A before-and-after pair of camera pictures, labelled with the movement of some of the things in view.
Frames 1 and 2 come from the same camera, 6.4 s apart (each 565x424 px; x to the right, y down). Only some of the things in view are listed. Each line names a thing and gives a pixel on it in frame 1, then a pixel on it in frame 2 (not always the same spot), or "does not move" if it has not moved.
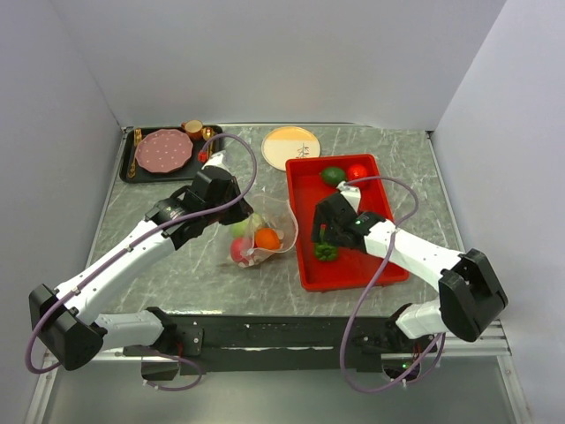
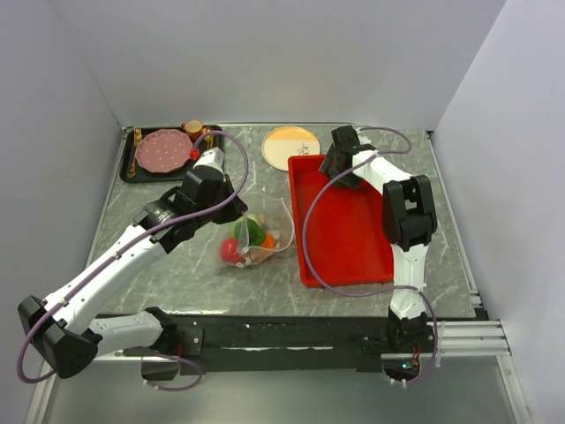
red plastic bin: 311,180 does not move
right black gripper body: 331,233 to 331,155
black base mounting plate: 267,344 does not move
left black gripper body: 229,215 does not move
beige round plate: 289,142 does not move
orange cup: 193,128 does not move
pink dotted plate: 163,150 does not move
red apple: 239,247 to 229,251
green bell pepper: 325,252 to 248,230
